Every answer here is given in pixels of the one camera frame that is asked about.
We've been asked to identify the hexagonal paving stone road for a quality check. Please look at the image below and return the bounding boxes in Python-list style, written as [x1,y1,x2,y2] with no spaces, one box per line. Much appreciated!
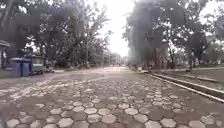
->
[0,65,224,128]

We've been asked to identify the row of trees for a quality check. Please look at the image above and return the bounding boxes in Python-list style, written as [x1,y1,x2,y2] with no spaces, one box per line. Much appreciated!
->
[122,0,224,72]
[0,0,113,70]

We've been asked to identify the blue bins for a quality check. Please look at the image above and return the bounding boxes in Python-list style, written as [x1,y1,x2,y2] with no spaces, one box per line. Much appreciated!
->
[9,57,33,78]

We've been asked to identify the bare earth strip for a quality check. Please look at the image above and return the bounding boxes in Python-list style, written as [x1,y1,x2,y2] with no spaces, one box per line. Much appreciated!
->
[156,67,224,92]

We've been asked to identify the small shelter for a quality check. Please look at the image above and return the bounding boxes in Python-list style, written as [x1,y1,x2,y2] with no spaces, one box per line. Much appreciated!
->
[0,39,12,72]

